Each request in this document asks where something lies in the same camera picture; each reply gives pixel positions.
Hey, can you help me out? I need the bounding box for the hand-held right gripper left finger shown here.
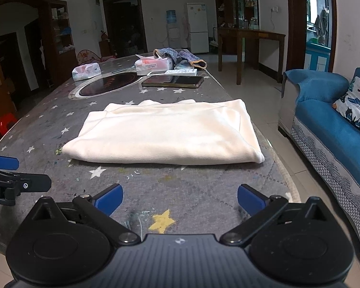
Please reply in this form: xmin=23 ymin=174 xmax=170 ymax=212
xmin=26 ymin=183 xmax=141 ymax=246

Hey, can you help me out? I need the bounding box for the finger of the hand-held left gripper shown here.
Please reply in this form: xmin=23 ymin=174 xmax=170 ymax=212
xmin=0 ymin=154 xmax=19 ymax=170
xmin=0 ymin=169 xmax=52 ymax=192

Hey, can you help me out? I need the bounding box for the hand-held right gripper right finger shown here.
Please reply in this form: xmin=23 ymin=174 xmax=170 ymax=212
xmin=220 ymin=184 xmax=333 ymax=246

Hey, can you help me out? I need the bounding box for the cream sweater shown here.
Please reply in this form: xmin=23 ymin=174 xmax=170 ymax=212
xmin=61 ymin=98 xmax=265 ymax=165

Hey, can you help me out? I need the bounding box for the red plastic stool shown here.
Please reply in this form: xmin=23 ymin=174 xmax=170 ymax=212
xmin=0 ymin=112 xmax=18 ymax=144

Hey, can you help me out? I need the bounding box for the grey star-patterned tablecloth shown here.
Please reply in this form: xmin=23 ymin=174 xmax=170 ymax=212
xmin=0 ymin=54 xmax=291 ymax=249

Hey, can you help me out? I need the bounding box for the blue sofa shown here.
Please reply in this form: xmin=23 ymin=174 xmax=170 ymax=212
xmin=278 ymin=67 xmax=360 ymax=266

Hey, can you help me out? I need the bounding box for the round black cooktop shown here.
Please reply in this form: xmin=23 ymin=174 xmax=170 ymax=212
xmin=68 ymin=72 xmax=142 ymax=99

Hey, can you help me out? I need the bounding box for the wooden arched shelf cabinet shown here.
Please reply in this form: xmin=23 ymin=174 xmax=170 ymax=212
xmin=46 ymin=0 xmax=78 ymax=87

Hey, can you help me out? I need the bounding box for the white pink soft tissue pack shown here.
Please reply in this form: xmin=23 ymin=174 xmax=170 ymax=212
xmin=72 ymin=63 xmax=102 ymax=81

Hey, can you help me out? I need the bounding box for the black smartphone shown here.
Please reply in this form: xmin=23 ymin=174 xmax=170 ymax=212
xmin=141 ymin=75 xmax=204 ymax=89

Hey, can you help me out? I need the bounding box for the pink fan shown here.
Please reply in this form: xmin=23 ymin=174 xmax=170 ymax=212
xmin=77 ymin=49 xmax=102 ymax=65

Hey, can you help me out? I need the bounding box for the white pink tissue box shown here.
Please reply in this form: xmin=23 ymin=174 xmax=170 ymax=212
xmin=134 ymin=54 xmax=175 ymax=76

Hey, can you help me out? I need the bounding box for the butterfly print cushion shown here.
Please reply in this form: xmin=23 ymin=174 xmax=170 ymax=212
xmin=332 ymin=76 xmax=360 ymax=140

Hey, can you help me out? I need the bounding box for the white remote control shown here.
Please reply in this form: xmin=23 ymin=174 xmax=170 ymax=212
xmin=165 ymin=68 xmax=198 ymax=76

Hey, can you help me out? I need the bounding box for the light blue cabinet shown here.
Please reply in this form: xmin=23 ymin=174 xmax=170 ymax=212
xmin=305 ymin=40 xmax=330 ymax=72

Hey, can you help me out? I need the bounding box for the brown wooden side table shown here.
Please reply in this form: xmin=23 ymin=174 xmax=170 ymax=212
xmin=217 ymin=26 xmax=286 ymax=85

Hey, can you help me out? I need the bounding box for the dark wooden door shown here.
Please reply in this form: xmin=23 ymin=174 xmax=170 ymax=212
xmin=103 ymin=0 xmax=148 ymax=58

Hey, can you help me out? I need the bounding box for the white water dispenser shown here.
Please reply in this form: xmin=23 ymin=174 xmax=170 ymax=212
xmin=167 ymin=24 xmax=180 ymax=48

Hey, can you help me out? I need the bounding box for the white refrigerator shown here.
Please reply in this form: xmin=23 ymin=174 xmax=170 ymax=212
xmin=186 ymin=2 xmax=210 ymax=54

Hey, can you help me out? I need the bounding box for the hanging grey garment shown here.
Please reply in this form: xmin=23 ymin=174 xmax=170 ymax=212
xmin=314 ymin=9 xmax=329 ymax=45

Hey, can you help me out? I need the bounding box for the wooden glass-front cabinet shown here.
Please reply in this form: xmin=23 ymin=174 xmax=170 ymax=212
xmin=214 ymin=0 xmax=260 ymax=30

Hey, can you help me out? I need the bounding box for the brown wooden door frame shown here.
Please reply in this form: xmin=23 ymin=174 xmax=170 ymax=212
xmin=286 ymin=0 xmax=338 ymax=72

